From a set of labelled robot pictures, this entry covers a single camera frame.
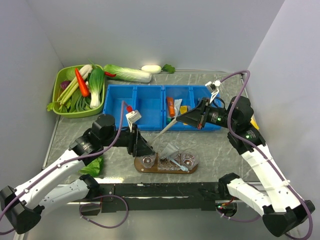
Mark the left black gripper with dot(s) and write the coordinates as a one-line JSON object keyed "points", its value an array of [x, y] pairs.
{"points": [[142, 147]]}

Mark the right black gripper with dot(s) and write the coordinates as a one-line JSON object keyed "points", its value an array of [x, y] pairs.
{"points": [[196, 117]]}

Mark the clear plastic cup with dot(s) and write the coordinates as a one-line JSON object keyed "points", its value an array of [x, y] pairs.
{"points": [[147, 161], [189, 158]]}

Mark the grey toothbrush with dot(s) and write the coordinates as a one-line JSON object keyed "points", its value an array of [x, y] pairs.
{"points": [[172, 123]]}

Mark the clear square organizer tray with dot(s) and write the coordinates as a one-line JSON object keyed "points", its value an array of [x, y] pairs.
{"points": [[167, 165]]}

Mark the white red toothpaste tube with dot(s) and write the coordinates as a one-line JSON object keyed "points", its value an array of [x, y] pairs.
{"points": [[171, 149]]}

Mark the white toothpaste tube blue cap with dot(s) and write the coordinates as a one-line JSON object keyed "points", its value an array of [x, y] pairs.
{"points": [[161, 156]]}

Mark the white blue toothbrush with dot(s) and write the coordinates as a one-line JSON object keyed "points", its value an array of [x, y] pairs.
{"points": [[182, 168]]}

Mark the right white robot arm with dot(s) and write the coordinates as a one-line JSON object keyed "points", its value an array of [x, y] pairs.
{"points": [[281, 207]]}

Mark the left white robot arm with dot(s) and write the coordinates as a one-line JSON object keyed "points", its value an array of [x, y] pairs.
{"points": [[24, 205]]}

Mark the brown wooden oval tray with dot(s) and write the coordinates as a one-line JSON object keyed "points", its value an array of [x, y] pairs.
{"points": [[154, 169]]}

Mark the orange toothpaste tube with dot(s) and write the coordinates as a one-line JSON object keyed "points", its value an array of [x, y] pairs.
{"points": [[170, 105]]}

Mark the yellow cap small tube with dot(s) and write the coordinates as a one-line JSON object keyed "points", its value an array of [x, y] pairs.
{"points": [[183, 109]]}

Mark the right blue storage bin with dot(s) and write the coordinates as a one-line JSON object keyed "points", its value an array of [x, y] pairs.
{"points": [[190, 95]]}

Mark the blue storage bin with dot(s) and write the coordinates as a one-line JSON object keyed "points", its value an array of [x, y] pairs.
{"points": [[146, 99], [190, 95]]}

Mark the silver white printed tube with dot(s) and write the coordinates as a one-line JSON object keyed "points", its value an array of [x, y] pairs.
{"points": [[176, 104]]}

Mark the left blue storage bin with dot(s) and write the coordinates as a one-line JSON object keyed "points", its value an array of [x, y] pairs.
{"points": [[146, 99]]}

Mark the green lettuce head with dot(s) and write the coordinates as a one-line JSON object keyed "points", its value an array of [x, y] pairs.
{"points": [[94, 168]]}

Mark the yellow baby cabbage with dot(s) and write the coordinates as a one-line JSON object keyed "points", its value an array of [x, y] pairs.
{"points": [[254, 123]]}

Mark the white radish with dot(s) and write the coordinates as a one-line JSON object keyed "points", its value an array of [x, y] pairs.
{"points": [[156, 69]]}

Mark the napa cabbage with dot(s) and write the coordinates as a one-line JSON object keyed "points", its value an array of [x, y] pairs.
{"points": [[127, 74]]}

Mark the green bean bunch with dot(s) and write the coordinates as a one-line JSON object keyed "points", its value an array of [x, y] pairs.
{"points": [[76, 103]]}

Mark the red chili pepper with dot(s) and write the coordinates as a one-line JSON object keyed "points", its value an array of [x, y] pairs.
{"points": [[109, 74]]}

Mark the bok choy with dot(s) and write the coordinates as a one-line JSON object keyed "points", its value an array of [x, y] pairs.
{"points": [[96, 82]]}

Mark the orange carrot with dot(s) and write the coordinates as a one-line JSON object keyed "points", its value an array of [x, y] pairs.
{"points": [[81, 84]]}

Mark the white green leek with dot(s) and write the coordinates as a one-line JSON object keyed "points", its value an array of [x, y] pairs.
{"points": [[73, 85]]}

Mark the purple onion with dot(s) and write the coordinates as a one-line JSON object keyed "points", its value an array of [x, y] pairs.
{"points": [[65, 84]]}

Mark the green plastic basket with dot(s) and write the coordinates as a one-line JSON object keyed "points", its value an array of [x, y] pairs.
{"points": [[54, 105]]}

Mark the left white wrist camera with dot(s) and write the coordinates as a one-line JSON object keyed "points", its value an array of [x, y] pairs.
{"points": [[132, 116]]}

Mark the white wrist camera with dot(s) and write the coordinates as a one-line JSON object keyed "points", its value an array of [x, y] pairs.
{"points": [[213, 88], [132, 116]]}

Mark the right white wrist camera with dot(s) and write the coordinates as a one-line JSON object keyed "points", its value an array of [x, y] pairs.
{"points": [[213, 88]]}

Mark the black base frame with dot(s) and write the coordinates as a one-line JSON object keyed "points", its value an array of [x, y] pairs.
{"points": [[168, 196]]}

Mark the aluminium rail frame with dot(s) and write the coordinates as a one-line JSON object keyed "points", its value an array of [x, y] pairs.
{"points": [[42, 150]]}

